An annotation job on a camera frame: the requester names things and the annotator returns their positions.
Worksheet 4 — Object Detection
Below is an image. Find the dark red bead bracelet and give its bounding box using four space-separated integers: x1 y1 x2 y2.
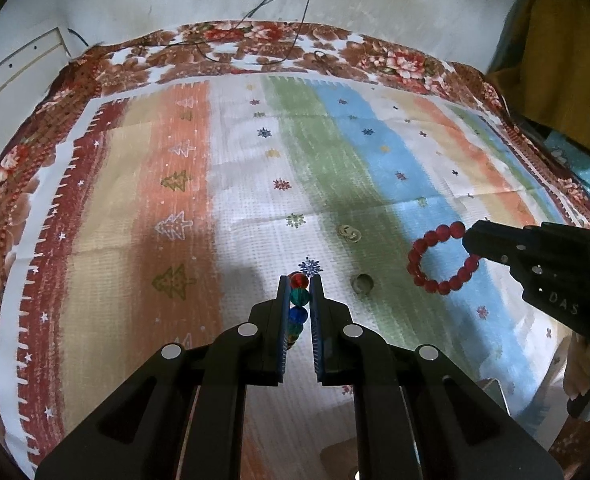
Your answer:
407 221 482 295

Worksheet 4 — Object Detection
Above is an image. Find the light blue printed cloth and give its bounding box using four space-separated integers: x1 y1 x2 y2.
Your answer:
545 130 590 202

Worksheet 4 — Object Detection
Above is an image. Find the brown floral blanket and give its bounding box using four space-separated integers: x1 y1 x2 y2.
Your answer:
0 20 590 461

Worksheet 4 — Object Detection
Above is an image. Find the multicolour bead bracelet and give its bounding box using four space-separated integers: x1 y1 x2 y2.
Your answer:
287 270 310 349

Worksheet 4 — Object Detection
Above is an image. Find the square metal tin box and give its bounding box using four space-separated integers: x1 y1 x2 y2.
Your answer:
320 379 507 480

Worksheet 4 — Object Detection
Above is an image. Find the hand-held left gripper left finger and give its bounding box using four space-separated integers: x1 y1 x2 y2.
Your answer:
35 274 292 480

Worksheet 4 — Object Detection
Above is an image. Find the mustard yellow garment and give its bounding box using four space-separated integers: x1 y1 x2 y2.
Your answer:
485 0 590 152

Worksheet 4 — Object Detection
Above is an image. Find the white headboard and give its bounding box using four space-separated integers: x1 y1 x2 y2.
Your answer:
0 27 76 121

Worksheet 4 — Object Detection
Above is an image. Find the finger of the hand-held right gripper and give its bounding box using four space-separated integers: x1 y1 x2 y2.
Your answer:
462 229 526 268
472 219 533 242

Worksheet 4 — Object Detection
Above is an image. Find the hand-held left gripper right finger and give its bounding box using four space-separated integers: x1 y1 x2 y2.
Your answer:
309 275 562 480

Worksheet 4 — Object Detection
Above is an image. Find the thin black cable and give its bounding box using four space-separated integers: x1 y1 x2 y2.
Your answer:
67 27 104 49

